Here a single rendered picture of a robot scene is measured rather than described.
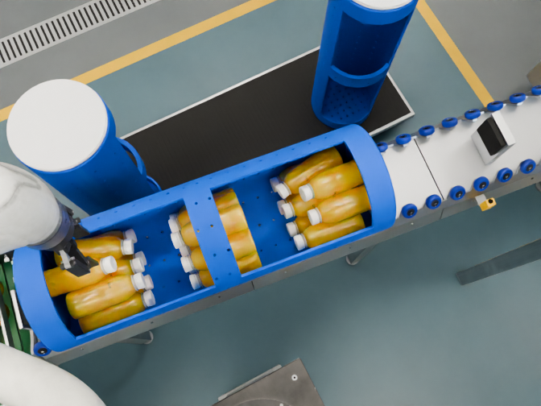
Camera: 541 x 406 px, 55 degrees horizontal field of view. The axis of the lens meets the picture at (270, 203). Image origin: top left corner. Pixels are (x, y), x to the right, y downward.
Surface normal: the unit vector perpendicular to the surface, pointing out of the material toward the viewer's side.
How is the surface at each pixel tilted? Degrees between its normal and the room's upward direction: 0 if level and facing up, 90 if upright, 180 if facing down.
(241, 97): 0
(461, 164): 0
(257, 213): 19
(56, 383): 41
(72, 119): 0
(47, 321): 37
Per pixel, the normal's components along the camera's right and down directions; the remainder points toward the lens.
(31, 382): -0.15, -0.62
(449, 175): 0.00, -0.27
